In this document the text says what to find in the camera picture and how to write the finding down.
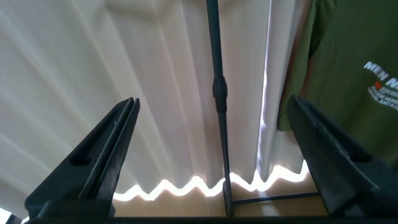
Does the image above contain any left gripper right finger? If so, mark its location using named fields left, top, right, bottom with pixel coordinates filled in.
left=285, top=94, right=398, bottom=218

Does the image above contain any black clothes rack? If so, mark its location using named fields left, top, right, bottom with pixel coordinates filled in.
left=205, top=0, right=322, bottom=218

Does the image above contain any green long-sleeved shirt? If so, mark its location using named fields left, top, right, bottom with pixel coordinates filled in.
left=277, top=0, right=398, bottom=171

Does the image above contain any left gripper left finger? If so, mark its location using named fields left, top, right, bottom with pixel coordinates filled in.
left=24, top=97, right=141, bottom=218

